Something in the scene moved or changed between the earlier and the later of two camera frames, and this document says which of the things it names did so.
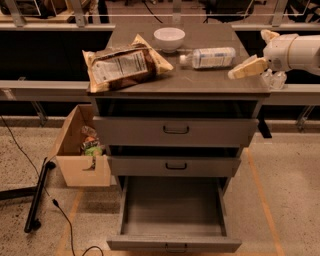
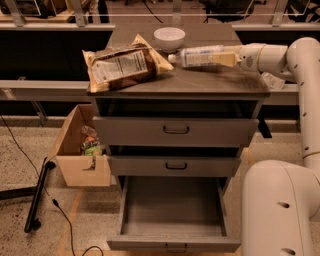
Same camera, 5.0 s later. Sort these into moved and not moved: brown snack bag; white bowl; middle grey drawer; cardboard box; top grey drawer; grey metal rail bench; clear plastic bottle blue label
Moved: clear plastic bottle blue label
Not moved: grey metal rail bench; top grey drawer; middle grey drawer; brown snack bag; white bowl; cardboard box
